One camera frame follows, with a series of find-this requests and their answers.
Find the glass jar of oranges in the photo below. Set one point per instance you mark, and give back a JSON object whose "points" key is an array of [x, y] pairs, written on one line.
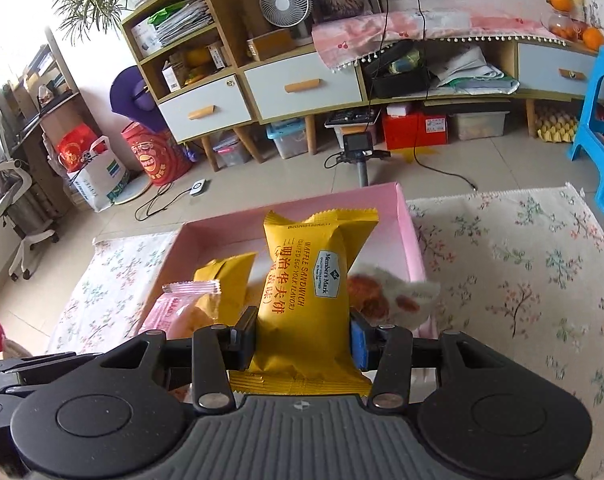
{"points": [[564, 25]]}

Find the red gift bag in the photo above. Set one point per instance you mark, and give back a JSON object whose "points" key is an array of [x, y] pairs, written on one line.
{"points": [[76, 147]]}

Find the white folded papers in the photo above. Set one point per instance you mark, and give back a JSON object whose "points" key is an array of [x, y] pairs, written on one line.
{"points": [[472, 72]]}

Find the loose orange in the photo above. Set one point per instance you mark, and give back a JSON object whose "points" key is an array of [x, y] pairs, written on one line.
{"points": [[593, 38]]}

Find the group of small boxes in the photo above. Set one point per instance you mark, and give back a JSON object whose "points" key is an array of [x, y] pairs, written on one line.
{"points": [[196, 65]]}

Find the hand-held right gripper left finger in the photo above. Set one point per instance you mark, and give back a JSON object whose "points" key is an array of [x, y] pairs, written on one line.
{"points": [[246, 340]]}

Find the black keyboard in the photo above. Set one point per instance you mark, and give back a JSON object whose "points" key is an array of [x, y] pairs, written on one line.
{"points": [[349, 119]]}

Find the blue plastic stool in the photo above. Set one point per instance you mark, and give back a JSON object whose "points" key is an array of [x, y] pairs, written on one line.
{"points": [[599, 105]]}

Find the small white floor device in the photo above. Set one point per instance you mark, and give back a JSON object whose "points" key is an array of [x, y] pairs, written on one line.
{"points": [[199, 187]]}

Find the long clear storage box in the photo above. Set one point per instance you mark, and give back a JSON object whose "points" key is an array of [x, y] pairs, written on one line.
{"points": [[479, 125]]}

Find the large pale blue drawer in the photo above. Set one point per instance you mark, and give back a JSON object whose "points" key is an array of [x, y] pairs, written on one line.
{"points": [[302, 85], [204, 107]]}

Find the brown cardboard box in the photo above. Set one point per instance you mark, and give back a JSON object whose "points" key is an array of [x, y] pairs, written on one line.
{"points": [[271, 45]]}

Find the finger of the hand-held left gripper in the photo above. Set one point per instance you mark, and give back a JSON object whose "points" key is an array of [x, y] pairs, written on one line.
{"points": [[31, 367]]}

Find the pink cherry-print cloth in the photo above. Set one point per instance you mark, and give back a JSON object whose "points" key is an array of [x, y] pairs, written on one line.
{"points": [[432, 30]]}

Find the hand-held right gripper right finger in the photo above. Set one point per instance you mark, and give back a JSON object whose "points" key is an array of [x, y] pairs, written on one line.
{"points": [[359, 345]]}

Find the white red-print snack packet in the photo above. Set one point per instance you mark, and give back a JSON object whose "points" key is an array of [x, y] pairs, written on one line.
{"points": [[397, 295]]}

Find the blue-lid clear storage box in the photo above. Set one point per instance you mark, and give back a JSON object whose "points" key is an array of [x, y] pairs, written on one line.
{"points": [[291, 139]]}

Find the yellow labelled snack packet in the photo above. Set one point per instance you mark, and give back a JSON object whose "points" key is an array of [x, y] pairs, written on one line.
{"points": [[307, 285]]}

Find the red yellow bag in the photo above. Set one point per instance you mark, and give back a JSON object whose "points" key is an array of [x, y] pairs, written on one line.
{"points": [[154, 155]]}

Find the white desk fan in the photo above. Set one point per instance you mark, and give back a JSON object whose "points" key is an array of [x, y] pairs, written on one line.
{"points": [[285, 4]]}

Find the white shopping bag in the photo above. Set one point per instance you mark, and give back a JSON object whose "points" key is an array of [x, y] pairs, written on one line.
{"points": [[99, 180]]}

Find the black bag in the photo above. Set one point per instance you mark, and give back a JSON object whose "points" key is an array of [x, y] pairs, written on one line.
{"points": [[397, 77]]}

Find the red box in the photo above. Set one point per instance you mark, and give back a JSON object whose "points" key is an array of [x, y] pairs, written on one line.
{"points": [[414, 130]]}

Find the small pale blue drawer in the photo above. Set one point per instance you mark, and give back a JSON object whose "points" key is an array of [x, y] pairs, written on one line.
{"points": [[552, 70]]}

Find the small clear storage box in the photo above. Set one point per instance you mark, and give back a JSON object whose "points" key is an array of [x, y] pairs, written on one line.
{"points": [[233, 150]]}

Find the white office chair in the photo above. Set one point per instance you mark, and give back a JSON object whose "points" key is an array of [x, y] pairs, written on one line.
{"points": [[11, 200]]}

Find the grey cardboard snack box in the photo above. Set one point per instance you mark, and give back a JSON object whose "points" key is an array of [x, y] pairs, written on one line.
{"points": [[221, 232]]}

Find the wooden cabinet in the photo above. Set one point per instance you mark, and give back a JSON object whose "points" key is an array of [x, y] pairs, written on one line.
{"points": [[332, 85]]}

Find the yellow egg tray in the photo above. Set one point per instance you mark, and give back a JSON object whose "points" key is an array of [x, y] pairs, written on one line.
{"points": [[557, 127]]}

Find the pink snack packet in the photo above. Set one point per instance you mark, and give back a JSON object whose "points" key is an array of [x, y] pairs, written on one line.
{"points": [[181, 310]]}

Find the metal shelf rack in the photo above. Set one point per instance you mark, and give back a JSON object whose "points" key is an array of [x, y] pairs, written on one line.
{"points": [[41, 90]]}

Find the round white board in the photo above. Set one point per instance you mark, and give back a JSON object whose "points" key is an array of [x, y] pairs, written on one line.
{"points": [[134, 190]]}

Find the stack of papers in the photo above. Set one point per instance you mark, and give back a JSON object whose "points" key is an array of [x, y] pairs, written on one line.
{"points": [[181, 22]]}

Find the white box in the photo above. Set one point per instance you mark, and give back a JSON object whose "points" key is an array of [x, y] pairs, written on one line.
{"points": [[145, 37]]}

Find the black camera on tripod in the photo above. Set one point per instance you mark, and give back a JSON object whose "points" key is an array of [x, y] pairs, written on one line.
{"points": [[361, 147]]}

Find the plain yellow snack packet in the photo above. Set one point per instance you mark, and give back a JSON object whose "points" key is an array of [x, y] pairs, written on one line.
{"points": [[226, 280]]}

